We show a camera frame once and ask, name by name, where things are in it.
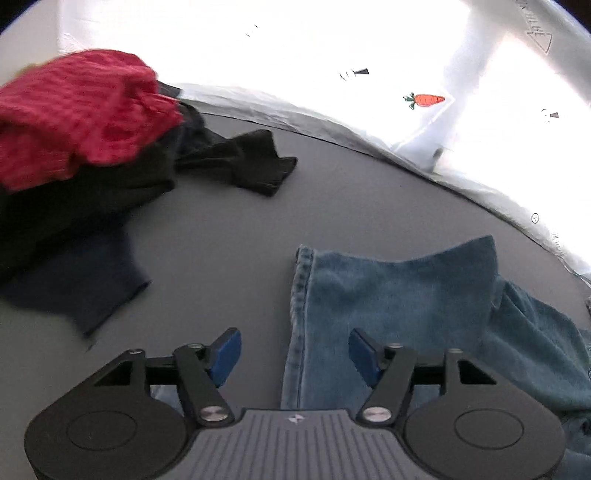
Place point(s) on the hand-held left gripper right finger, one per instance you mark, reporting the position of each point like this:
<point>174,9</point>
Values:
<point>364,355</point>

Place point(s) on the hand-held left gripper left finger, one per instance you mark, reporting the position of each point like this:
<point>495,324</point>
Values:
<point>225,353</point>

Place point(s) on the blue denim jeans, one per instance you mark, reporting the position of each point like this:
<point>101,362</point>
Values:
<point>401,318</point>

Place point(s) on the dark navy garment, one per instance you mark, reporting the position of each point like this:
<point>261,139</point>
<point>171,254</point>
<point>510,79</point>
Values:
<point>87,281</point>

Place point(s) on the black garment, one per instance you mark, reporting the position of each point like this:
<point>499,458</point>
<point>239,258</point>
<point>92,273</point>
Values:
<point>138,170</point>

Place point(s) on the white carrot-print sheet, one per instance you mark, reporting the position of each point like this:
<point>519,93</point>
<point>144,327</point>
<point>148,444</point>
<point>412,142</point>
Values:
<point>369,83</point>

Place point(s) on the red checked garment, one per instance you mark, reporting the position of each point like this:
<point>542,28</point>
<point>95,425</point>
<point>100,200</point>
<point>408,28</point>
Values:
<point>74,120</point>

